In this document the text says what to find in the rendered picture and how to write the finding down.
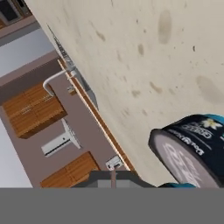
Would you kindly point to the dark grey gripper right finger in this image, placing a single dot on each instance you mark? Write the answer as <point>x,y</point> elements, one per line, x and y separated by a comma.
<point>126,178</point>

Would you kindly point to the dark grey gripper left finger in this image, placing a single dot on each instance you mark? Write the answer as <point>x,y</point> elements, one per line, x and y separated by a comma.
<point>100,178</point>

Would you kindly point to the teal yogurt container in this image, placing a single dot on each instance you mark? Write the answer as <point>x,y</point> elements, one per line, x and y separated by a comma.
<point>178,185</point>

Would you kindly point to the navy yogurt container grey lid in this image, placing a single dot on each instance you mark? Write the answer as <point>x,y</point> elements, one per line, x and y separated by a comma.
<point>201,145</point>

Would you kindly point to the small white appliance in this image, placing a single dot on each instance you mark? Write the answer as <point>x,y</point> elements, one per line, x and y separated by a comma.
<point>114,163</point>

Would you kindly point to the white range hood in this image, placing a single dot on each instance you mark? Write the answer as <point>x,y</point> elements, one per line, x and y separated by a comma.
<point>59,141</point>

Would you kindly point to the grey sink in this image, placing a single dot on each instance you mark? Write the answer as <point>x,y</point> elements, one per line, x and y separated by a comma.
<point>92,99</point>

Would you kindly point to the small brown white object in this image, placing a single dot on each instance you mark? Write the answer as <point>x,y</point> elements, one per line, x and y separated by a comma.
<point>72,90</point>

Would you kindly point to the white curved sink tap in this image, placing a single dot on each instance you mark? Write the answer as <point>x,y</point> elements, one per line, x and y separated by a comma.
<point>54,77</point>

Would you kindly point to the black oven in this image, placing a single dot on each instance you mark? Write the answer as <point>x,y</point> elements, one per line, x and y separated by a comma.
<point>10,11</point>

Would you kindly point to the small wooden wall cupboards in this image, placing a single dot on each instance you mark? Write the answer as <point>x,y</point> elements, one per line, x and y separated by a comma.
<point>71,172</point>

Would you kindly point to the large wooden wall cupboards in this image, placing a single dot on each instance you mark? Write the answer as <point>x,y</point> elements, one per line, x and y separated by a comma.
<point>32,110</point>

